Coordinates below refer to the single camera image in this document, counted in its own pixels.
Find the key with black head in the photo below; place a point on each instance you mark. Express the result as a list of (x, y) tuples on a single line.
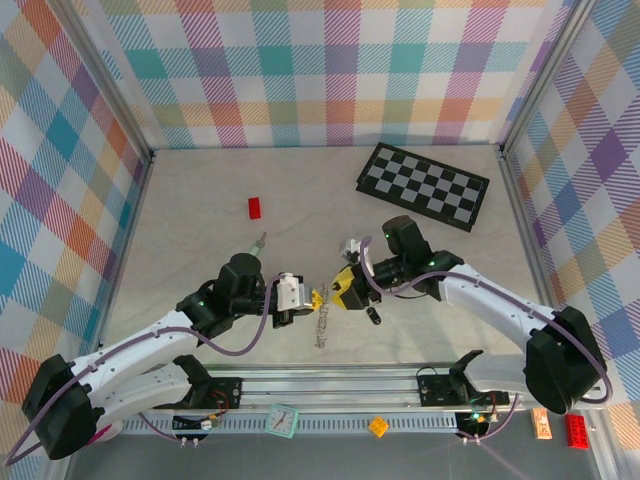
[(372, 315)]

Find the key with green tag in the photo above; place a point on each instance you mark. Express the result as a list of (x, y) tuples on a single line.
[(257, 247)]

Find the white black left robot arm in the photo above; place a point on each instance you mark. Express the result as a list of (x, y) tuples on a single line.
[(125, 350)]

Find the black grey folding chessboard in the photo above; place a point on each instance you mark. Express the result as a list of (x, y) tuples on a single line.
[(425, 185)]

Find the small red block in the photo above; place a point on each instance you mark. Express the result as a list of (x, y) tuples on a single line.
[(255, 209)]

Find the small teal clock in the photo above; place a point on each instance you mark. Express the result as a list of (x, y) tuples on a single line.
[(281, 421)]

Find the yellow toy brick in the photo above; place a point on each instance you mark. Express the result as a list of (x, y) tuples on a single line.
[(378, 427)]

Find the pink red plastic dome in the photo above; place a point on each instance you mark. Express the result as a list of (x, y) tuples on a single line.
[(112, 432)]

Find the orange wooden block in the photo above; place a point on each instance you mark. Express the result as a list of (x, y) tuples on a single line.
[(541, 425)]

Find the red toy brick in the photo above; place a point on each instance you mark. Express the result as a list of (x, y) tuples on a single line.
[(576, 430)]

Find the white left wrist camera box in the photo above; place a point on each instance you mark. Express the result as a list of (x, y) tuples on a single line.
[(292, 292)]

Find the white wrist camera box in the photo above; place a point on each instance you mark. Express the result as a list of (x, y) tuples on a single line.
[(350, 247), (292, 292)]

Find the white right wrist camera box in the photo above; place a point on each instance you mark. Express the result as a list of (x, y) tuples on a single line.
[(350, 247)]

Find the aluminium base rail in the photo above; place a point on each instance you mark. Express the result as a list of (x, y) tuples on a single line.
[(325, 390)]

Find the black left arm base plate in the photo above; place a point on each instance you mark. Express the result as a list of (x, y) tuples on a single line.
[(225, 390)]

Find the aluminium frame side rail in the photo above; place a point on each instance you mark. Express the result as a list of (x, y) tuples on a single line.
[(520, 225), (131, 225)]

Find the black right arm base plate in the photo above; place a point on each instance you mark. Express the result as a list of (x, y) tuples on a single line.
[(435, 390)]

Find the aluminium frame post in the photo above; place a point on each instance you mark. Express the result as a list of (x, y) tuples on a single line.
[(547, 75), (107, 82)]

